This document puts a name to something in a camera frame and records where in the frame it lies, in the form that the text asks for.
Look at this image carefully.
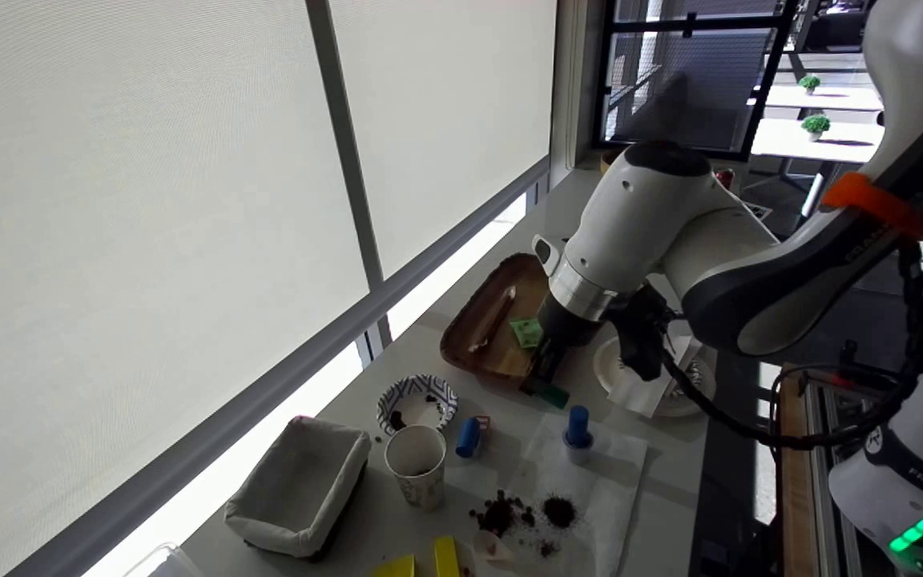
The black metal frame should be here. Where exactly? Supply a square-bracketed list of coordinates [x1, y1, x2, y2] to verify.
[587, 0, 802, 165]

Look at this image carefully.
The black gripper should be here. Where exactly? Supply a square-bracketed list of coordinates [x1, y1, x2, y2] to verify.
[526, 302, 604, 395]

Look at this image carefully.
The patterned paper bowl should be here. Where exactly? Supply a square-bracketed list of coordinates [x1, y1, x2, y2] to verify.
[376, 376, 462, 437]

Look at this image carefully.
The white rectangular container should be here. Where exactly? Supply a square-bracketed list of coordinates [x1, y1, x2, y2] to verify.
[221, 415, 376, 562]

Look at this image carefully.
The blue cylinder block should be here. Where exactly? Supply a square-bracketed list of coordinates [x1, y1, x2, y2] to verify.
[562, 402, 595, 453]
[453, 415, 486, 463]

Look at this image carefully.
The white paper towel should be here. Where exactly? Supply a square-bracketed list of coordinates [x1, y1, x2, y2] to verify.
[449, 412, 655, 577]

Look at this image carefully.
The grey window sill rail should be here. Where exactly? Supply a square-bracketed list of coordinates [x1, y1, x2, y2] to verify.
[7, 153, 553, 577]

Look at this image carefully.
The grey window mullion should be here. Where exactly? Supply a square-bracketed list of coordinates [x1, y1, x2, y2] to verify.
[302, 0, 393, 361]

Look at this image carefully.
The dark coffee grounds spill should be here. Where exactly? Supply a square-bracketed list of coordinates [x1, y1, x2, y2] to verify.
[468, 487, 582, 543]

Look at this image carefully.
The brown wooden tray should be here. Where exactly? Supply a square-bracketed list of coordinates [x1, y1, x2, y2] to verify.
[439, 249, 593, 390]

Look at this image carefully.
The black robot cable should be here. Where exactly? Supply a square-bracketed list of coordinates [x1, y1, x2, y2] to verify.
[649, 239, 923, 453]

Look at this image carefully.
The green snack packet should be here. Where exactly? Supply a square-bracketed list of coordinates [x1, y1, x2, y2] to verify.
[507, 316, 548, 353]

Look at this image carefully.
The white roller blind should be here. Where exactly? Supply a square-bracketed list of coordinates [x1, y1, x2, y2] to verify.
[326, 0, 562, 282]
[0, 0, 376, 557]

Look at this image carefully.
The white paper cup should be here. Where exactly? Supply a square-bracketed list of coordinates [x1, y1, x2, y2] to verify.
[381, 422, 453, 513]

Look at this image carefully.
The brown wrapped stick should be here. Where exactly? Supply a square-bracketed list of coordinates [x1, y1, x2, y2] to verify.
[465, 287, 519, 355]

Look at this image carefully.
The yellow wooden block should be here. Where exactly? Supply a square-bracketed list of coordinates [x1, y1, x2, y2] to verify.
[430, 536, 465, 577]
[373, 551, 418, 577]

